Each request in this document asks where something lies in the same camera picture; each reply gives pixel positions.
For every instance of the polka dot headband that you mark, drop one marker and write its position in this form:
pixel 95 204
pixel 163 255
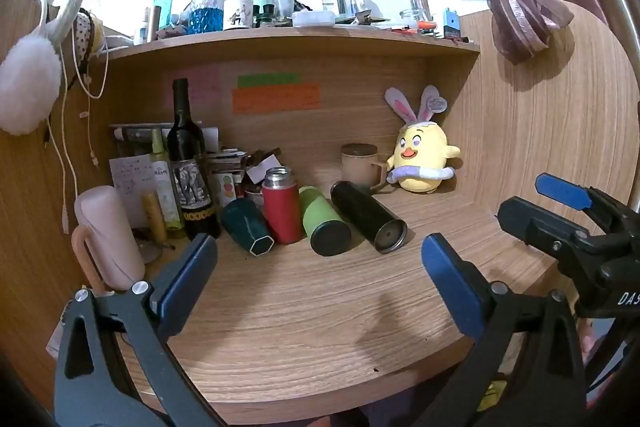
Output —
pixel 82 37

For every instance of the clear glass jar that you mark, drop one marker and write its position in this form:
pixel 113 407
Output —
pixel 419 4

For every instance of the wooden shelf board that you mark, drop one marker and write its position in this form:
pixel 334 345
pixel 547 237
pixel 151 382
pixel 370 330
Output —
pixel 300 39

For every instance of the teal plastic bottle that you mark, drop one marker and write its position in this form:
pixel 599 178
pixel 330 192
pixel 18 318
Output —
pixel 162 7

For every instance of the green sticky note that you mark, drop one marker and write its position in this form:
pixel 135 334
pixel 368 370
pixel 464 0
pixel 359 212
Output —
pixel 267 80

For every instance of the orange sticky note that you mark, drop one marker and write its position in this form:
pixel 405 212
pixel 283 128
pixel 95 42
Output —
pixel 275 99

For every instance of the brown mug with lid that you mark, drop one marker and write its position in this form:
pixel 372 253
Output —
pixel 357 167

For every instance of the yellow plush chick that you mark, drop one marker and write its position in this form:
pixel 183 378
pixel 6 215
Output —
pixel 417 152

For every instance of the dark green hexagonal cup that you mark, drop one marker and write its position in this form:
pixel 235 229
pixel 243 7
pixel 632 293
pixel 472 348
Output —
pixel 245 222

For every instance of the yellow tube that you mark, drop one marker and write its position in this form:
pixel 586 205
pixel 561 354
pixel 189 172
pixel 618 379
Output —
pixel 154 217

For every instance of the pink sticky note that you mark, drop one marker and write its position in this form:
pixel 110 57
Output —
pixel 197 84

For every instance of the orange marker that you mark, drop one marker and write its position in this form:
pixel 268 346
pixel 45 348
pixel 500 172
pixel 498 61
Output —
pixel 427 25

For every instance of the red thermos cup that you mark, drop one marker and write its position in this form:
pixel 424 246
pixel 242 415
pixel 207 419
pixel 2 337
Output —
pixel 281 209

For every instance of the light green cup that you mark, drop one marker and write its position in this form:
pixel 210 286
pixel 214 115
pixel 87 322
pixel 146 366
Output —
pixel 322 222

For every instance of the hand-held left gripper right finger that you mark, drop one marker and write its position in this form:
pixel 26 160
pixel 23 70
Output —
pixel 450 287

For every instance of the slim light green bottle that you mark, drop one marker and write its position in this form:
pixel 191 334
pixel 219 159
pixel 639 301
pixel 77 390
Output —
pixel 162 187

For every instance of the blue pencil sharpener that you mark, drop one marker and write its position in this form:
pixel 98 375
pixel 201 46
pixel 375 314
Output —
pixel 451 24

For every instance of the pink lying mug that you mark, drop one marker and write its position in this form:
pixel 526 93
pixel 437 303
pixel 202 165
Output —
pixel 107 237

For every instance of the white flat case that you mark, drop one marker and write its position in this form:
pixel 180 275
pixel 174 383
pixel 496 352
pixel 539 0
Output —
pixel 312 18

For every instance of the black thermos cup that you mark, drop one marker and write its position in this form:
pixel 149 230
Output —
pixel 365 214

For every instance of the pile of small boxes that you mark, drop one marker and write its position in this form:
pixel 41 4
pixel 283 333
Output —
pixel 240 167

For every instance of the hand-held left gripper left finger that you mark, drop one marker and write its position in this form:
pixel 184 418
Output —
pixel 184 279

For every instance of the blue patterned glass bottle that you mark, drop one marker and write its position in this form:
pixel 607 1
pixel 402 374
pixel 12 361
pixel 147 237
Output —
pixel 205 14

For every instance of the grey tube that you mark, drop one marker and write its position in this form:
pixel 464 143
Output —
pixel 137 134

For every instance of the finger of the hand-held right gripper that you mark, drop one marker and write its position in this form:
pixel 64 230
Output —
pixel 535 224
pixel 560 191

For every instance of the dark wine bottle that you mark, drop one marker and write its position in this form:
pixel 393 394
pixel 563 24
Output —
pixel 192 187

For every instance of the white fluffy earmuffs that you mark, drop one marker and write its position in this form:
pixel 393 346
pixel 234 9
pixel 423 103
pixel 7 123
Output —
pixel 25 82

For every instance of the white paper note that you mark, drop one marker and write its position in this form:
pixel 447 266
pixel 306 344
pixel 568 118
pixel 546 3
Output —
pixel 130 179

